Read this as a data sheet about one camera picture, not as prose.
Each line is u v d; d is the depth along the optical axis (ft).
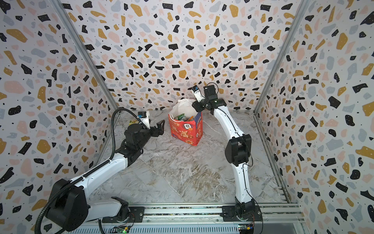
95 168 1.58
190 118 3.19
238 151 1.89
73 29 2.52
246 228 2.35
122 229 2.30
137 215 2.43
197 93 2.70
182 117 3.37
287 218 2.45
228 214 2.42
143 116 2.21
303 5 2.32
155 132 2.38
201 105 2.70
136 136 1.99
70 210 1.29
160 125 2.35
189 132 2.94
